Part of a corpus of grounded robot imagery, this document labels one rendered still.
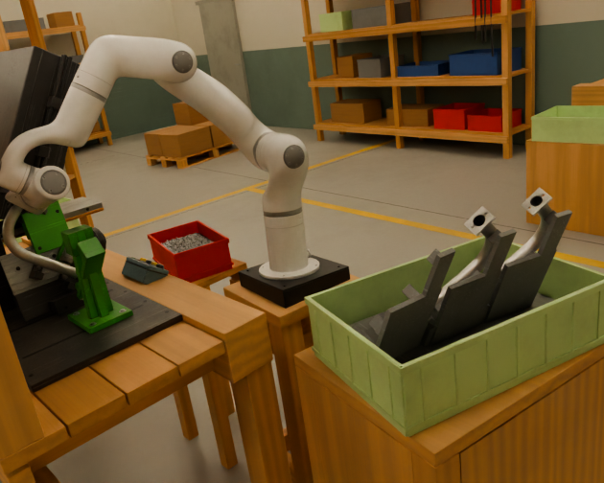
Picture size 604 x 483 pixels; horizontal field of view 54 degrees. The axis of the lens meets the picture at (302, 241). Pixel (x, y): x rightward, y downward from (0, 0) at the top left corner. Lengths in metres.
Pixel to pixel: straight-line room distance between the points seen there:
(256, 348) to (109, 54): 0.83
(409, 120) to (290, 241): 5.66
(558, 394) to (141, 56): 1.28
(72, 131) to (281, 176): 0.55
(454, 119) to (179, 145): 3.48
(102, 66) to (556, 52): 5.70
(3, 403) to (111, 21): 10.79
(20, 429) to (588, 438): 1.33
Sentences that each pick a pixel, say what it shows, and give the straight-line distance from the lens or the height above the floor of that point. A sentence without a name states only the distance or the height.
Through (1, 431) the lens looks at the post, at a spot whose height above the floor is 0.94.
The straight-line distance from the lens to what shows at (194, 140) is 8.13.
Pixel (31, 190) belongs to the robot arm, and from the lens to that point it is 1.58.
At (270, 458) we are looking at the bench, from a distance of 1.83.
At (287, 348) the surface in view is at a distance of 1.74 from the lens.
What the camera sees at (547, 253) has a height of 1.03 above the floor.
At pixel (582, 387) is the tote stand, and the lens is 1.62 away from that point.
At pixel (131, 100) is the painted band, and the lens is 11.91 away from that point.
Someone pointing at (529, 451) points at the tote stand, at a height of 0.63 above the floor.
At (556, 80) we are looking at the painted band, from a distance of 6.84.
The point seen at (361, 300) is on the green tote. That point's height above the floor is 0.90.
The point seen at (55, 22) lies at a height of 2.09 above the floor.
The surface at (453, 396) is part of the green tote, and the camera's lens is 1.33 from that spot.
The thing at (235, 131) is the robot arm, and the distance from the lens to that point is 1.69.
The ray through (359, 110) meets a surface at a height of 0.43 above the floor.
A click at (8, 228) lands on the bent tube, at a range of 1.83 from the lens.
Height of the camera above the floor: 1.62
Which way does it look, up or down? 20 degrees down
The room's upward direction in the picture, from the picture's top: 8 degrees counter-clockwise
